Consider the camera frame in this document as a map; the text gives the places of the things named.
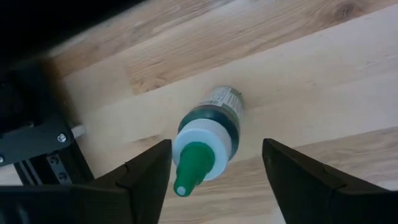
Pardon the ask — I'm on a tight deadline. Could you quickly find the large green food coloring bottle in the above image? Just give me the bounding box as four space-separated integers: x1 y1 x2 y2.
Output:
172 86 245 198

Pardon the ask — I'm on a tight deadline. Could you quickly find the black aluminium table frame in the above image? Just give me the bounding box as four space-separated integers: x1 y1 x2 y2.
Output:
0 58 96 187

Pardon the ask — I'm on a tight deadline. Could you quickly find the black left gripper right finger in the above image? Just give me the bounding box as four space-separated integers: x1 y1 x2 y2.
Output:
262 138 366 224

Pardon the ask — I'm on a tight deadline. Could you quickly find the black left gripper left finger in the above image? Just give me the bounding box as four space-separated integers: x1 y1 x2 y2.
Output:
93 139 173 224

